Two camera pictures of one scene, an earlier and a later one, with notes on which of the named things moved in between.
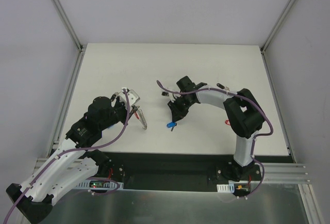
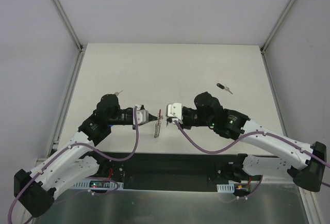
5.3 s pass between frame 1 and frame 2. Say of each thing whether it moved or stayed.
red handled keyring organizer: moved
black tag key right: stayed
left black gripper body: moved
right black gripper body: moved
